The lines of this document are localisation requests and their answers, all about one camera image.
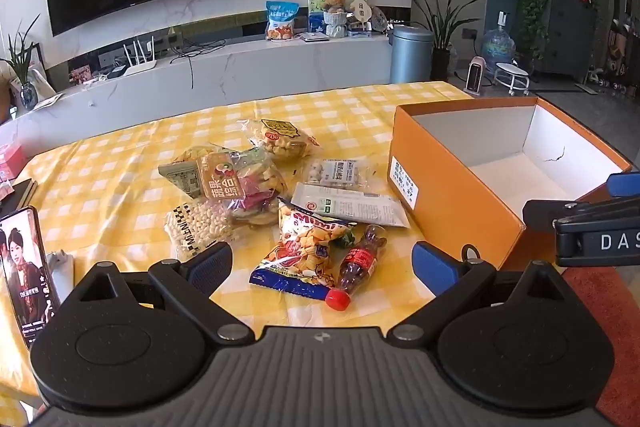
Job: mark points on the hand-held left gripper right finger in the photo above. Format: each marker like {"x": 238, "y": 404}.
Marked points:
{"x": 434, "y": 268}

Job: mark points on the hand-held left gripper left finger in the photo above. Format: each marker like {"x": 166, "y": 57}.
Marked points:
{"x": 210, "y": 266}

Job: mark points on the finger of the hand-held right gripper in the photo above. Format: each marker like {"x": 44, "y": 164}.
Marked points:
{"x": 625, "y": 185}
{"x": 565, "y": 211}

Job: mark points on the cola bottle shaped candy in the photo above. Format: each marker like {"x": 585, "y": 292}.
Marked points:
{"x": 357, "y": 264}

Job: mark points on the orange cardboard box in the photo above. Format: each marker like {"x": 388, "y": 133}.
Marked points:
{"x": 450, "y": 187}

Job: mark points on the mixed vegetable chips bag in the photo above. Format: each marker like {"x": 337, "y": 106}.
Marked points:
{"x": 240, "y": 187}

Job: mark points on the colourful puffed snack bag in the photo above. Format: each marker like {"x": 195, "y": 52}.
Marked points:
{"x": 300, "y": 252}

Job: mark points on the green raisin bag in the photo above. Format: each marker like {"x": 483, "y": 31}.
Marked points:
{"x": 182, "y": 177}

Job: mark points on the white pouch with green label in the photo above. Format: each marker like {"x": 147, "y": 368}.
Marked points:
{"x": 345, "y": 204}

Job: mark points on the clear white candy pack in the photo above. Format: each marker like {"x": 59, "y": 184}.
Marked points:
{"x": 340, "y": 172}

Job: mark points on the biscuit bag with yellow label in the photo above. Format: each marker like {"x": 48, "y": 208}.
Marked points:
{"x": 280, "y": 139}

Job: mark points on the red round cushion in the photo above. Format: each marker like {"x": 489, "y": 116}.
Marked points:
{"x": 610, "y": 337}

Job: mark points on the yellow checked tablecloth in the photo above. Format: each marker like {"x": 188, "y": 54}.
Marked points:
{"x": 125, "y": 167}

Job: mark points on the shoe rack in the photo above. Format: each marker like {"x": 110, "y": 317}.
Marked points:
{"x": 622, "y": 47}

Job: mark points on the white round stool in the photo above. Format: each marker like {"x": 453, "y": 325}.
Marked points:
{"x": 512, "y": 74}

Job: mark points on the white phone stand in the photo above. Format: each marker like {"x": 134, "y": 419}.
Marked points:
{"x": 62, "y": 277}

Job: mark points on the dark grey cabinet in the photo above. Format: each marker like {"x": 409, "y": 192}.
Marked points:
{"x": 570, "y": 37}

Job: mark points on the pink white heater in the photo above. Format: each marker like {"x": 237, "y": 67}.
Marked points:
{"x": 479, "y": 77}

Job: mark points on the blue water jug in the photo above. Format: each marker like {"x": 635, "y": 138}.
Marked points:
{"x": 497, "y": 47}

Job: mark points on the smartphone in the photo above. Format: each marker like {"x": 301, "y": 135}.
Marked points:
{"x": 25, "y": 277}

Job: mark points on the white marble television console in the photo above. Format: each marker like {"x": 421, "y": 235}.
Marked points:
{"x": 250, "y": 67}

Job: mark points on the black notebook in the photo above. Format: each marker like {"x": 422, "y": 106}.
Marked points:
{"x": 17, "y": 197}

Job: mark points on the white router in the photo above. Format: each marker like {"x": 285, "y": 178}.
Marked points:
{"x": 141, "y": 66}

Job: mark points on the blue-grey trash bin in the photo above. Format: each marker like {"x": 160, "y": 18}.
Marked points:
{"x": 411, "y": 57}

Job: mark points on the long-leaf potted plant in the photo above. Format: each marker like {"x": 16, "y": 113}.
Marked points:
{"x": 442, "y": 32}

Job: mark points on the pink box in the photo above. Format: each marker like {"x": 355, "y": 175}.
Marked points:
{"x": 11, "y": 162}

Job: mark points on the photo card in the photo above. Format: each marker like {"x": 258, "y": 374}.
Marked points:
{"x": 80, "y": 74}

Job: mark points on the white paper sheet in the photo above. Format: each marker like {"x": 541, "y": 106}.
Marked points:
{"x": 47, "y": 101}

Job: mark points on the silver flat device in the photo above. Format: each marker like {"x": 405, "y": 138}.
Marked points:
{"x": 314, "y": 37}

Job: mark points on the decorative plate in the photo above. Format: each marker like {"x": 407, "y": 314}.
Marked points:
{"x": 380, "y": 19}

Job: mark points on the blue snack bag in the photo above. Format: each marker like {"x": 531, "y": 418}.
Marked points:
{"x": 281, "y": 21}

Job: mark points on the framed picture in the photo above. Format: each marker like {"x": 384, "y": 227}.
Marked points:
{"x": 41, "y": 67}

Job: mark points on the round paper fan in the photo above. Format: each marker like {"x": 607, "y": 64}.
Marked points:
{"x": 361, "y": 14}

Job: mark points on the glass vase with plant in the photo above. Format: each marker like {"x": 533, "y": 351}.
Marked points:
{"x": 22, "y": 72}

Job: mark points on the teddy bear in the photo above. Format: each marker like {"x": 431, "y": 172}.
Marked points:
{"x": 335, "y": 9}

